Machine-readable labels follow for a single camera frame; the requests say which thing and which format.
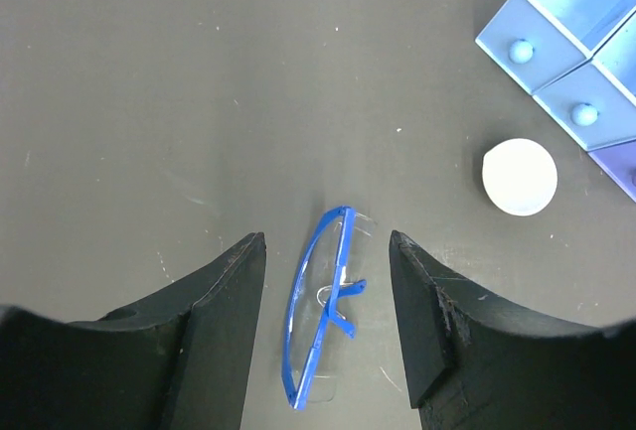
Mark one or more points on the blue safety glasses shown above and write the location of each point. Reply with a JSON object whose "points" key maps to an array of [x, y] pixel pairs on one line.
{"points": [[320, 319]]}

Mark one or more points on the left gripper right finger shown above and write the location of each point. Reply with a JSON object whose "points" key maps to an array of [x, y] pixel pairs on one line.
{"points": [[475, 360]]}

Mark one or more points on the blue plastic bin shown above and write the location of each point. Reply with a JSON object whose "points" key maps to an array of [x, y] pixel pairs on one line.
{"points": [[576, 59]]}

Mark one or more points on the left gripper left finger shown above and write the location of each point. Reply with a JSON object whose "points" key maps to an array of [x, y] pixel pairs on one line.
{"points": [[178, 358]]}

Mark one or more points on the large white evaporating dish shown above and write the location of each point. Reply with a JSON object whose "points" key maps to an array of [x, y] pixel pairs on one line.
{"points": [[519, 176]]}

